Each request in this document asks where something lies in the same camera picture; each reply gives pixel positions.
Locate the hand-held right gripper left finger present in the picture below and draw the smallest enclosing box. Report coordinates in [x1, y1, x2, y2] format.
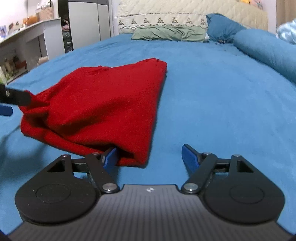
[44, 147, 120, 194]

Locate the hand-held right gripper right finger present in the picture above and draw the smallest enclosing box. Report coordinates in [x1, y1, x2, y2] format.
[180, 144, 258, 194]

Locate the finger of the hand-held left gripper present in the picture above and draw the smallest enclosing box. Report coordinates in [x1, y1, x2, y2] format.
[0, 104, 14, 117]
[0, 84, 32, 107]

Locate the red knit sweater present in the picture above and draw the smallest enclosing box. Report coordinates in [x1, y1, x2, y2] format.
[20, 58, 168, 167]

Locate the blue bed sheet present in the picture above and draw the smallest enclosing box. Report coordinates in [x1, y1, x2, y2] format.
[0, 34, 296, 234]

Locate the white desk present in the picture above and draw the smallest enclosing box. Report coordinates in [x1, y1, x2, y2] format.
[0, 18, 65, 84]

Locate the wicker basket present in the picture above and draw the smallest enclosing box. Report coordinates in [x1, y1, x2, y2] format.
[38, 6, 54, 22]

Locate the white wardrobe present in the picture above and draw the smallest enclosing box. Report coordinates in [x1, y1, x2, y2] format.
[68, 0, 114, 51]

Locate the green pillow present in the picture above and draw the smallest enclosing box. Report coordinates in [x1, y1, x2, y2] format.
[131, 25, 208, 42]

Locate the blue duvet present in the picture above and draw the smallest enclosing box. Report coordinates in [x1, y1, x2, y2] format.
[232, 29, 296, 84]

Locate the blue pillow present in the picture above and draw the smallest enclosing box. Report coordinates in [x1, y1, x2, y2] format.
[206, 13, 248, 44]

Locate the cream quilted headboard cover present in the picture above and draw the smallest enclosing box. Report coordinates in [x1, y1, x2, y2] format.
[118, 0, 269, 36]

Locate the light blue blanket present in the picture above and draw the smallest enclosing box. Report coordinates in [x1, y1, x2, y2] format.
[276, 20, 296, 45]

